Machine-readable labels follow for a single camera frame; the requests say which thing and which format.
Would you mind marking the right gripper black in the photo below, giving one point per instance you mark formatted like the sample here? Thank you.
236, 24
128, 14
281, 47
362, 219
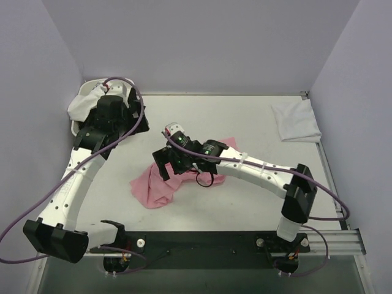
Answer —
165, 157

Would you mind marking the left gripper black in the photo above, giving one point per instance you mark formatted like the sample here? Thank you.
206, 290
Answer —
135, 104

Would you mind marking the pink t shirt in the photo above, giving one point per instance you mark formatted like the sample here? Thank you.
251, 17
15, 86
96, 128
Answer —
152, 192

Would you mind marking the white plastic basket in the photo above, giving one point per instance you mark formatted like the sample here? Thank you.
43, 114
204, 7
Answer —
87, 87

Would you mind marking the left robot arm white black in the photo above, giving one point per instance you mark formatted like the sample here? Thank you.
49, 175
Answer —
54, 231

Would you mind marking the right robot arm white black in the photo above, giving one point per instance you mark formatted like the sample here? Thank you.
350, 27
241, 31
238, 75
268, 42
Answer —
295, 186

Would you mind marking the white t shirt in basket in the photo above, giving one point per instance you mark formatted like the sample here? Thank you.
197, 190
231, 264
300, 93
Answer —
80, 106

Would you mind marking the folded white t shirt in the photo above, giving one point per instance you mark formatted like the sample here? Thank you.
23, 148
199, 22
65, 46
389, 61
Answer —
296, 122

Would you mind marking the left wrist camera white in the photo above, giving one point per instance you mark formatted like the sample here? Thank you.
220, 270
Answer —
117, 88

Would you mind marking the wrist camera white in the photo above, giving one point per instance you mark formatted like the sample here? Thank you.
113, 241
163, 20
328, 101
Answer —
173, 128
117, 88

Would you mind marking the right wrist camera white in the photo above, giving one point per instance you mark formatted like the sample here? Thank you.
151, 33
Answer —
173, 128

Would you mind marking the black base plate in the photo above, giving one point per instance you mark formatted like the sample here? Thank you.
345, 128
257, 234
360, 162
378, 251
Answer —
236, 250

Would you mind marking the aluminium front rail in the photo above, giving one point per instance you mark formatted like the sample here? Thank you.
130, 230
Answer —
335, 242

